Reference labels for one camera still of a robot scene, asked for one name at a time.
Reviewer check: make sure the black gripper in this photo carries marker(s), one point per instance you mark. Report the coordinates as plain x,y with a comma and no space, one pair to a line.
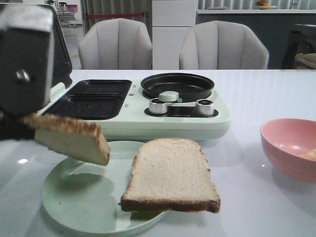
26,65

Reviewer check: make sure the mint green sandwich maker lid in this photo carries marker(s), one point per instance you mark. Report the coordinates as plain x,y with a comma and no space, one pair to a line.
62,66

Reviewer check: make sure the left grey upholstered chair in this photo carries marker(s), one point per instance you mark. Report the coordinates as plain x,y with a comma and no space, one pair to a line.
116,44

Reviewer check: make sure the mint green breakfast maker base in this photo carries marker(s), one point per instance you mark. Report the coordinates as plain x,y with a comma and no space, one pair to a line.
120,108

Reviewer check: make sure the right grey upholstered chair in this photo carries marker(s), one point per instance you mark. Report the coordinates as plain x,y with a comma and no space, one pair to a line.
221,45

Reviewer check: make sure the left silver control knob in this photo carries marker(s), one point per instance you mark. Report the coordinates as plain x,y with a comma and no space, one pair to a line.
157,107

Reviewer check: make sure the mint green round plate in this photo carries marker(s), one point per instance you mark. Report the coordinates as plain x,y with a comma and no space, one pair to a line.
85,197

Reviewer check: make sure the orange shrimp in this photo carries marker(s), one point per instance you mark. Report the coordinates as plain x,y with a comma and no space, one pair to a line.
311,154

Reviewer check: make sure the pink plastic bowl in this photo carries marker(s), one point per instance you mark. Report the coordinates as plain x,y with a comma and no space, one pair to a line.
284,140

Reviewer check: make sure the dark appliance at right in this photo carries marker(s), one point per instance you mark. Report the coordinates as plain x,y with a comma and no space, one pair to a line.
301,39

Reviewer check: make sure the white cabinet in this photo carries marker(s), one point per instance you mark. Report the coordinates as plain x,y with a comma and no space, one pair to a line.
171,20

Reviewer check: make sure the black round frying pan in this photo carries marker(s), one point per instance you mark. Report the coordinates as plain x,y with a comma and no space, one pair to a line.
190,87

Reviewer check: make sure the red barrier tape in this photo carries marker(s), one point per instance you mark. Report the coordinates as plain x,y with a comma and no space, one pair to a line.
124,15

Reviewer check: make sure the grey upholstered chair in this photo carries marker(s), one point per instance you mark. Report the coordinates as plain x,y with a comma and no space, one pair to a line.
116,44
221,45

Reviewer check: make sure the white bread slice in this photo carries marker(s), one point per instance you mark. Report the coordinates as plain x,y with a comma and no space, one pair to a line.
170,174
69,136

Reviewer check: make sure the fruit plate on counter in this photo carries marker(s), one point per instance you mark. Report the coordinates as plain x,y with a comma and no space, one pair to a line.
264,5

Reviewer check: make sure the right silver control knob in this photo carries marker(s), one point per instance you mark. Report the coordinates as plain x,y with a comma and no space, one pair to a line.
204,107

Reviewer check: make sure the silver control knob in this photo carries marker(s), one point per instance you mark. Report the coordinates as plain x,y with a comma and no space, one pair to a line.
204,107
157,107

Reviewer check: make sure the beige cushion at right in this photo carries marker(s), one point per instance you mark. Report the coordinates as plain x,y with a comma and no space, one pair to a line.
308,60

